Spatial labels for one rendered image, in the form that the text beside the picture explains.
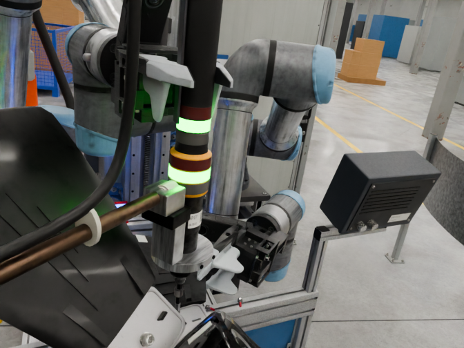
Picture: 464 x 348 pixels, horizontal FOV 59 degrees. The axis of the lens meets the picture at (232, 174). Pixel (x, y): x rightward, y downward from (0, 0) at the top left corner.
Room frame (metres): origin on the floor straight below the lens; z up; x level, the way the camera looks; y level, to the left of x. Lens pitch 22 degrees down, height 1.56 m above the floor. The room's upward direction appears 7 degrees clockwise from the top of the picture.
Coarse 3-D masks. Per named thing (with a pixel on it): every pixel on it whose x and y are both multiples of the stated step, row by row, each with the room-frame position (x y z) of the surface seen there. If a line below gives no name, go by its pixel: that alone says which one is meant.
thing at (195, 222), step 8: (192, 200) 0.38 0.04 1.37; (200, 200) 0.39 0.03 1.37; (192, 208) 0.38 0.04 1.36; (200, 208) 0.39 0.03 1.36; (192, 216) 0.38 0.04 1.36; (200, 216) 0.39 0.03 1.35; (192, 224) 0.38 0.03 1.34; (200, 224) 0.40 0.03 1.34; (192, 232) 0.38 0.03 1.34; (184, 240) 0.38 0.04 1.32; (192, 240) 0.38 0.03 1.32; (184, 248) 0.38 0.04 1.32; (192, 248) 0.39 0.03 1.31
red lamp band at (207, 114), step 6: (180, 108) 0.39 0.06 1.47; (186, 108) 0.38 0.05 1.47; (192, 108) 0.38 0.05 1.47; (198, 108) 0.38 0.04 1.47; (204, 108) 0.38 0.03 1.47; (210, 108) 0.39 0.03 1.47; (180, 114) 0.38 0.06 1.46; (186, 114) 0.38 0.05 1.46; (192, 114) 0.38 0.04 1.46; (198, 114) 0.38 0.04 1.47; (204, 114) 0.38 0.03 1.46; (210, 114) 0.39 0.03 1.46
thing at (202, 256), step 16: (144, 192) 0.35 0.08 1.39; (160, 192) 0.35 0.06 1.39; (176, 192) 0.35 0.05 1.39; (160, 208) 0.34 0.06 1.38; (176, 208) 0.35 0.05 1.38; (160, 224) 0.35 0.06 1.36; (176, 224) 0.35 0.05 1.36; (160, 240) 0.36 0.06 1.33; (176, 240) 0.36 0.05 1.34; (208, 240) 0.41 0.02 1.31; (160, 256) 0.36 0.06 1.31; (176, 256) 0.36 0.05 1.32; (192, 256) 0.38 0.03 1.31; (208, 256) 0.38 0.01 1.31; (176, 272) 0.36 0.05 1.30
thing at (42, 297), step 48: (0, 144) 0.34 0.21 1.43; (48, 144) 0.38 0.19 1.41; (0, 192) 0.30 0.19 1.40; (48, 192) 0.33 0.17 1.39; (0, 240) 0.28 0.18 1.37; (0, 288) 0.25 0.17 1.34; (48, 288) 0.28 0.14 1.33; (96, 288) 0.30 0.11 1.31; (144, 288) 0.33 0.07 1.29; (48, 336) 0.26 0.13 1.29; (96, 336) 0.28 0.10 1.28
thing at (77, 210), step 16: (128, 0) 0.31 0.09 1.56; (128, 16) 0.31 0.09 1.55; (128, 32) 0.31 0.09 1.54; (128, 48) 0.31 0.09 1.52; (128, 64) 0.31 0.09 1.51; (128, 80) 0.31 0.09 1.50; (128, 96) 0.31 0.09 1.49; (128, 112) 0.31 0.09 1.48; (128, 128) 0.31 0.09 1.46; (128, 144) 0.31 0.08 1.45; (112, 176) 0.29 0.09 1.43; (96, 192) 0.28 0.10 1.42; (80, 208) 0.27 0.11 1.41; (48, 224) 0.25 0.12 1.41; (64, 224) 0.25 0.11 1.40; (96, 224) 0.27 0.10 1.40; (16, 240) 0.22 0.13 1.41; (32, 240) 0.23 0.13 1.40; (96, 240) 0.27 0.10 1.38; (0, 256) 0.21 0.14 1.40
